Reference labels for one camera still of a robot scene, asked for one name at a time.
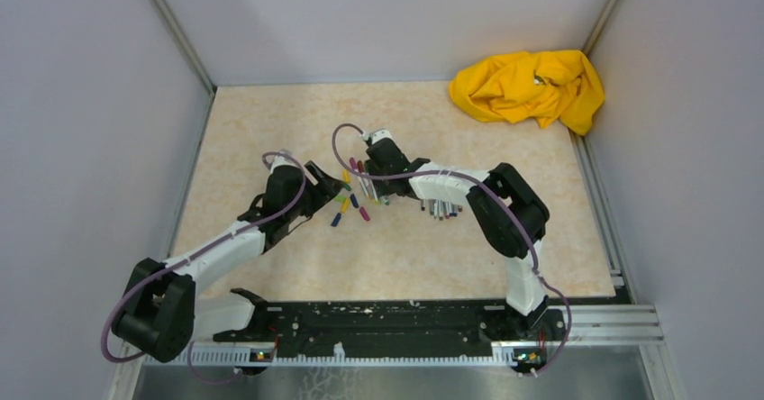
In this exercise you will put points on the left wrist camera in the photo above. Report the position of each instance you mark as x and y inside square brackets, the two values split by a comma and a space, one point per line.
[283, 158]

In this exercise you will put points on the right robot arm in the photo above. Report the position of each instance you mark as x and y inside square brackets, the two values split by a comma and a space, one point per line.
[511, 216]

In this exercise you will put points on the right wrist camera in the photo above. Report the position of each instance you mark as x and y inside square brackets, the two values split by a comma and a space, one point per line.
[370, 138]

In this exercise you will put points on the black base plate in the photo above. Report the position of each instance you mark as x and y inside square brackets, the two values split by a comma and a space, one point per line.
[437, 329]

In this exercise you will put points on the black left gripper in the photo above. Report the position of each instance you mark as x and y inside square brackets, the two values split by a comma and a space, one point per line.
[326, 189]

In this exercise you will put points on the purple pen cap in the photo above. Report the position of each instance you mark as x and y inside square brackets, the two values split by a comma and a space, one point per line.
[364, 214]

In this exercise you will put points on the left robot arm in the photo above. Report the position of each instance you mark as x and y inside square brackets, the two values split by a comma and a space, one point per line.
[221, 254]

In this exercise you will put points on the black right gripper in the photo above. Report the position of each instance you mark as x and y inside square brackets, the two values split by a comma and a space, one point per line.
[381, 189]

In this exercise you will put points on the aluminium frame rail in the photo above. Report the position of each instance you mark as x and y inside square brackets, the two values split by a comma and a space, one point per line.
[602, 325]

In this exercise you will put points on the marker, purple cap, yellow end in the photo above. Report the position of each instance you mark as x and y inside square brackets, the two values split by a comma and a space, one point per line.
[363, 187]

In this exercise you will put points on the marker, brown cap, yellow end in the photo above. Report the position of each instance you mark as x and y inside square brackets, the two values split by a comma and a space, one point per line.
[367, 182]

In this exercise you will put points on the yellow cloth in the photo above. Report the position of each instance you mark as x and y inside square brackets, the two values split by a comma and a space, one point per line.
[546, 86]

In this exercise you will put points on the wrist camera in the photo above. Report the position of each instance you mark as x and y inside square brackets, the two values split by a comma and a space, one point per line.
[283, 158]
[370, 138]

